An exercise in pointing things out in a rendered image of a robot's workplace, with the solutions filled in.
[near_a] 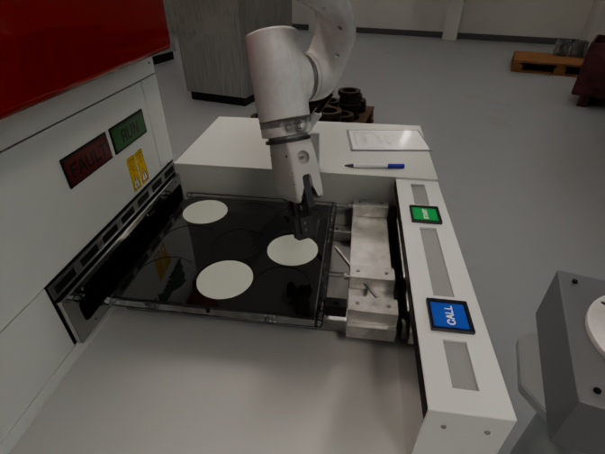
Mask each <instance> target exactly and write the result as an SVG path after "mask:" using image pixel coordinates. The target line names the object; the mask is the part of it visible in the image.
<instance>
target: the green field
mask: <svg viewBox="0 0 605 454"><path fill-rule="evenodd" d="M145 131H146V128H145V124H144V121H143V117H142V113H141V112H139V113H137V114H136V115H134V116H133V117H132V118H130V119H129V120H128V121H126V122H125V123H123V124H121V125H119V126H118V127H116V128H115V129H113V130H112V134H113V139H114V142H115V146H116V149H117V151H119V150H121V149H122V148H124V147H125V146H126V145H128V144H129V143H130V142H132V141H133V140H135V139H136V138H137V137H139V136H140V135H141V134H142V133H144V132H145Z"/></svg>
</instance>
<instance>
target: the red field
mask: <svg viewBox="0 0 605 454"><path fill-rule="evenodd" d="M111 156H112V155H111V152H110V150H109V147H108V143H107V140H106V138H105V136H103V137H101V138H100V139H98V140H97V141H95V142H93V143H92V144H90V145H89V146H87V147H86V148H84V149H82V150H81V151H79V152H78V153H77V154H75V155H74V156H72V157H71V158H69V159H67V160H65V161H64V165H65V167H66V170H67V173H68V176H69V178H70V181H71V183H72V186H73V185H74V184H75V183H77V182H78V181H79V180H81V179H82V178H83V177H85V176H86V175H88V174H89V173H90V172H92V171H93V170H94V169H96V168H97V167H99V166H100V165H101V164H103V163H104V162H105V161H106V160H108V159H109V158H110V157H111Z"/></svg>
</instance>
